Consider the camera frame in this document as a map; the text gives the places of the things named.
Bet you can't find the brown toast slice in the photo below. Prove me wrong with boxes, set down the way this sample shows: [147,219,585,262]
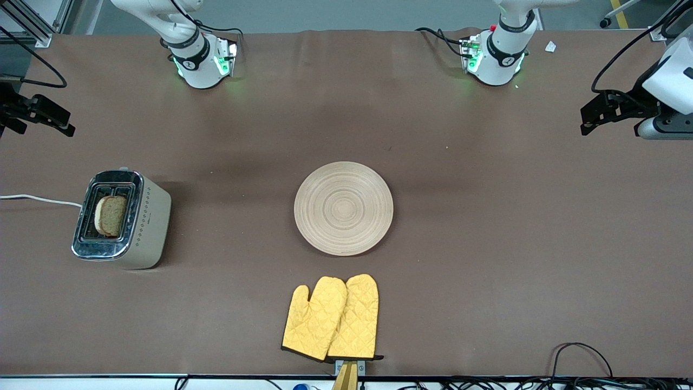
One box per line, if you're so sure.
[94,195,128,238]

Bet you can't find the black looped cable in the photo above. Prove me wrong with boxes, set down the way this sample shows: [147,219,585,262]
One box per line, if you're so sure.
[551,342,614,380]

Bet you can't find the yellow quilted oven mitt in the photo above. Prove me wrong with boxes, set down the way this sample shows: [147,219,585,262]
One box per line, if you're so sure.
[281,276,348,362]
[327,274,384,362]

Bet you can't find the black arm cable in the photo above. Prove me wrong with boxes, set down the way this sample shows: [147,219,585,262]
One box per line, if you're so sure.
[591,0,693,94]
[0,26,68,89]

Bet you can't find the round wooden plate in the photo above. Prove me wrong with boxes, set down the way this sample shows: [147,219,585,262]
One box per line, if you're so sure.
[293,161,394,257]

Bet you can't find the small circuit box green light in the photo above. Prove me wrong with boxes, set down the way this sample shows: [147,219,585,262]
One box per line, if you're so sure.
[213,37,239,77]
[460,34,483,75]

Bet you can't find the aluminium frame profile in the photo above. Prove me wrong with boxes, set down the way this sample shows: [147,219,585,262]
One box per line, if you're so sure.
[649,0,693,43]
[0,0,74,48]

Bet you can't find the white toaster power cable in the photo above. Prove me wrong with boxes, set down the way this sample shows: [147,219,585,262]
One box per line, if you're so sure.
[0,194,83,208]

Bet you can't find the black base cable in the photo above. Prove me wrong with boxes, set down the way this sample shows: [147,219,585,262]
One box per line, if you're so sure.
[415,27,470,58]

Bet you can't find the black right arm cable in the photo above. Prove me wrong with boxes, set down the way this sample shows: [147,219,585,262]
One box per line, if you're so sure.
[0,26,68,89]

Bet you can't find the brown table cover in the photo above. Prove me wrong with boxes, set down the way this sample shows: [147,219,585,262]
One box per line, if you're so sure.
[0,29,693,378]

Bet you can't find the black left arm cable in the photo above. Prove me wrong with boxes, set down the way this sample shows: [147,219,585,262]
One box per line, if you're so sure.
[591,0,693,94]

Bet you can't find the chrome and beige toaster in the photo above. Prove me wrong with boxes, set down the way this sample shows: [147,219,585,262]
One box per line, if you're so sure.
[71,167,172,270]

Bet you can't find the black cable bundle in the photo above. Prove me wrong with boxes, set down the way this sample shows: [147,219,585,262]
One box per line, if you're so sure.
[398,377,693,390]

